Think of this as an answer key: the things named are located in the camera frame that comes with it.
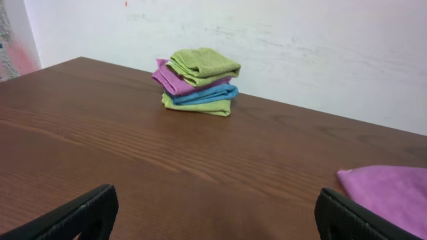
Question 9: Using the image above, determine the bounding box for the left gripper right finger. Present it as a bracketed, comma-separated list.
[314, 188, 421, 240]

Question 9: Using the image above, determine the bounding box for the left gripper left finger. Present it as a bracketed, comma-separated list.
[1, 184, 119, 240]

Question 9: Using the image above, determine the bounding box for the purple microfiber cloth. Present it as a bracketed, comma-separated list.
[336, 165, 426, 239]

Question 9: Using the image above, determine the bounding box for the purple folded cloth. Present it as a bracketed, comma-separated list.
[151, 59, 232, 96]

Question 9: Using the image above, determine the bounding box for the bottom green folded cloth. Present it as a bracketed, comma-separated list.
[161, 92, 231, 117]

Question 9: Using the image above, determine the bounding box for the green folded cloth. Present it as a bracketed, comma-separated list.
[161, 92, 231, 117]
[166, 48, 241, 87]

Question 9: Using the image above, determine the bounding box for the blue folded cloth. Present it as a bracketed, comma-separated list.
[165, 83, 239, 105]

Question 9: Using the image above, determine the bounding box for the top green folded cloth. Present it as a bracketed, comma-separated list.
[166, 48, 241, 87]

